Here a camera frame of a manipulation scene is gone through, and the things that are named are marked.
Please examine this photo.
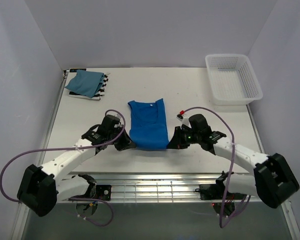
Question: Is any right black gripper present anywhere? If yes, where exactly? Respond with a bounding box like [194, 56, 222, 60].
[166, 126, 201, 149]

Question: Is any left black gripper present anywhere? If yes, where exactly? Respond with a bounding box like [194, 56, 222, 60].
[107, 124, 136, 151]

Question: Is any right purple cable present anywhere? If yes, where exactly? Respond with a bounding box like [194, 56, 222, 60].
[177, 106, 252, 229]

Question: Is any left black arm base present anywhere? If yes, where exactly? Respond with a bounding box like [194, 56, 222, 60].
[92, 184, 112, 201]

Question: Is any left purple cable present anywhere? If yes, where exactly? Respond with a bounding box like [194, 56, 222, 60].
[0, 109, 127, 227]

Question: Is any royal blue tank top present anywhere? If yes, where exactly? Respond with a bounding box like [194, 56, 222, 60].
[128, 98, 169, 151]

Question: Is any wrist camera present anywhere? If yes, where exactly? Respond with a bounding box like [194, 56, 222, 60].
[177, 110, 227, 141]
[81, 113, 123, 143]

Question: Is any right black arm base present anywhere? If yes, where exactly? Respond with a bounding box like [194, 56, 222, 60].
[194, 183, 225, 200]

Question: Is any purple cable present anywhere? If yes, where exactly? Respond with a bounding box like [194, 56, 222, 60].
[0, 109, 127, 227]
[177, 106, 252, 229]

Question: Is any black white striped tank top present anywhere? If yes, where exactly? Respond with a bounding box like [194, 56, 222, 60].
[68, 74, 109, 101]

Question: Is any light blue tank top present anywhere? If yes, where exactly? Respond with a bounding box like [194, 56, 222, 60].
[65, 69, 105, 99]

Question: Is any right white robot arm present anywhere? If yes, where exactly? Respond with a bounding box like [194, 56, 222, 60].
[167, 125, 300, 209]

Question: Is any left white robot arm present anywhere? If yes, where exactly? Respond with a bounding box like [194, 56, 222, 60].
[17, 128, 136, 217]

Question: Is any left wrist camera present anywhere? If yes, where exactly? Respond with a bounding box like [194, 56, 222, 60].
[81, 113, 123, 143]

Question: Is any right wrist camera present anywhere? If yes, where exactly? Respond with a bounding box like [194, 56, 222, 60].
[177, 110, 227, 141]

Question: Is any white plastic basket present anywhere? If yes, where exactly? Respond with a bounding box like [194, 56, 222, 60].
[205, 54, 263, 106]

